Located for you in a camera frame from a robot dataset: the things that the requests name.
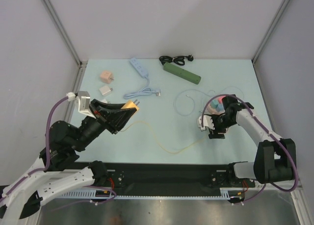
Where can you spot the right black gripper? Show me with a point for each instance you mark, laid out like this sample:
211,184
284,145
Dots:
218,131

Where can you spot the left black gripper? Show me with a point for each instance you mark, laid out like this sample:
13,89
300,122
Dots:
114,119

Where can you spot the small yellow orange adapter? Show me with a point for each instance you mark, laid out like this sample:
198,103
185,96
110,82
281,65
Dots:
131,104

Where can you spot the pink round socket hub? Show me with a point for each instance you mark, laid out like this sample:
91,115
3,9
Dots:
212,111

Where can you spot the red pink cube charger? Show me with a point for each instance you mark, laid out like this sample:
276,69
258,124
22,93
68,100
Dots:
220,99

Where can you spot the white Honor charger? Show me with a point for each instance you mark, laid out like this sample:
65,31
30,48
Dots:
105,90

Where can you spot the pink deer cube socket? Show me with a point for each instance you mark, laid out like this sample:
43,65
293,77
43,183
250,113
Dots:
107,77

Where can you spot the green power strip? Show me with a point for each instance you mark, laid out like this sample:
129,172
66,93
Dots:
182,73

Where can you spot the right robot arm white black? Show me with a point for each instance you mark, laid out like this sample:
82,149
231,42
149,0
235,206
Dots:
275,159

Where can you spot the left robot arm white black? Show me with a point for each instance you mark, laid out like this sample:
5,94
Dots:
33,189

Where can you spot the light blue cube charger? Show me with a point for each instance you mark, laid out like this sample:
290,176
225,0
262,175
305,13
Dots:
214,104

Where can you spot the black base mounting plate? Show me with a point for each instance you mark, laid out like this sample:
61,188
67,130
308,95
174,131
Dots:
124,175

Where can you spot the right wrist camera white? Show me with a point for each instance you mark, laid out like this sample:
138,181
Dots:
205,122

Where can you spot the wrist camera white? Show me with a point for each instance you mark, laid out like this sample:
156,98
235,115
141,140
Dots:
82,102
205,122

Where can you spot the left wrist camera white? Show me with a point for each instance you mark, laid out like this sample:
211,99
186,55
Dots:
82,102

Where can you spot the left aluminium frame post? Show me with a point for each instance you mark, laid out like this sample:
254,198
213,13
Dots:
62,32

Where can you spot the aluminium frame post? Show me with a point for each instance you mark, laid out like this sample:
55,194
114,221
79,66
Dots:
273,25
62,32

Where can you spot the grey cable duct rail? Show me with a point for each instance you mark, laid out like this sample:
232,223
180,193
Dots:
144,192

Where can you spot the right aluminium frame post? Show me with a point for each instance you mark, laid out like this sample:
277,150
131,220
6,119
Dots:
273,25

